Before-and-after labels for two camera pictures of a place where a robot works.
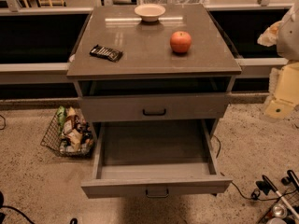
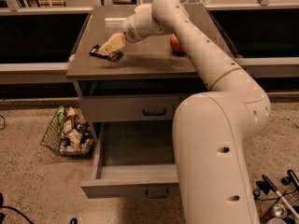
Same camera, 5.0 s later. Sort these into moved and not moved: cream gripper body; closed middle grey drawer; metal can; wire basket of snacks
Moved: cream gripper body
Not moved: wire basket of snacks; metal can; closed middle grey drawer
